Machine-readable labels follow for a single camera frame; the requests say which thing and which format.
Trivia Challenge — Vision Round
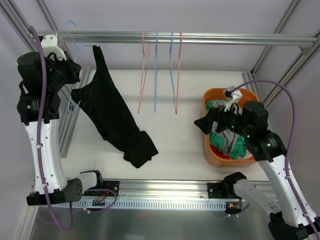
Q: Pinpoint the grey tank top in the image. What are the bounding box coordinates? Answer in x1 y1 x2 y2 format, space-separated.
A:
211 99 241 155

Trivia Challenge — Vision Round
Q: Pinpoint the green tank top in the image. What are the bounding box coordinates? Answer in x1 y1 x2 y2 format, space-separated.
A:
205 100 248 160

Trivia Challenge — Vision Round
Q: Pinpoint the red tank top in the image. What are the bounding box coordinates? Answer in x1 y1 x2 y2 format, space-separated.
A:
211 147 251 161

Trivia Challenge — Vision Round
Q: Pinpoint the black tank top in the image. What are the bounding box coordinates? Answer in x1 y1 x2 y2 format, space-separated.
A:
71 45 159 169

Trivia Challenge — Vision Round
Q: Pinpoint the blue hanger of black top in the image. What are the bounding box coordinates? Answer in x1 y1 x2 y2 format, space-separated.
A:
66 20 107 115

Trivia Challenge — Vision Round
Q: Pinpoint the blue hanger of green top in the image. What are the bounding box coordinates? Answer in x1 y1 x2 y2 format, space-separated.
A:
153 31 159 113

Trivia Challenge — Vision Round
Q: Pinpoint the pink hanger of grey top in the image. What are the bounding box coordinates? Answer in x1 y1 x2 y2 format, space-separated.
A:
137 31 151 114

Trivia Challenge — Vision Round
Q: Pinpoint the blue hanger of red top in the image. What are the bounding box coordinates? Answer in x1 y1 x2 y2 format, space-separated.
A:
169 31 178 114

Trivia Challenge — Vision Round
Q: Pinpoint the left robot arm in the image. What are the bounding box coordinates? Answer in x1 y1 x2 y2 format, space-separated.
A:
17 52 104 206

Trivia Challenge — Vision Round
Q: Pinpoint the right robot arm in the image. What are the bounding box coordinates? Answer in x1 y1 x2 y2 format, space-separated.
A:
194 101 320 240

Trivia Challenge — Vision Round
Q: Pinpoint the orange plastic basket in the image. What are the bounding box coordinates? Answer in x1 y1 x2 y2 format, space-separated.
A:
202 88 260 168

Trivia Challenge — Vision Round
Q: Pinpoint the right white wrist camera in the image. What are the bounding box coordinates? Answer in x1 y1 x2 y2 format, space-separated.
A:
223 86 243 112

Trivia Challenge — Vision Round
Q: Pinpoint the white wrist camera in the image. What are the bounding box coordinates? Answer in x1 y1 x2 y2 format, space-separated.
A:
223 86 243 112
41 33 67 61

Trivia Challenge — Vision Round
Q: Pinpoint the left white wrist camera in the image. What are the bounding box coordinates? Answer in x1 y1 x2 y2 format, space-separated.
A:
41 33 67 61

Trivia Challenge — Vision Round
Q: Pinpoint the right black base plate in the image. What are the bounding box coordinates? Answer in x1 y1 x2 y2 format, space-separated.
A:
206 182 227 199

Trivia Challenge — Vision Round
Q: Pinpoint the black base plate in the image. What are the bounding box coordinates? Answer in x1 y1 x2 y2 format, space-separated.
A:
206 182 227 199
103 179 120 197

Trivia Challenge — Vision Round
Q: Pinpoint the aluminium hanging rail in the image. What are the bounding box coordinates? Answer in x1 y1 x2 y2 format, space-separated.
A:
37 30 319 47

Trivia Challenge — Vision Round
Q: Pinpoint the slotted cable duct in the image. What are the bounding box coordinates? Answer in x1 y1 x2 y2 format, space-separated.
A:
49 197 241 211

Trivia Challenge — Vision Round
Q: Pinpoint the front aluminium rail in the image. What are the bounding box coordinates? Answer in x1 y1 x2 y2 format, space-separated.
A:
29 176 273 199

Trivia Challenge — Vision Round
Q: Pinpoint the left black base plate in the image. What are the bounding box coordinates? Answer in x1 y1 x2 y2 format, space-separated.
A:
103 179 120 197

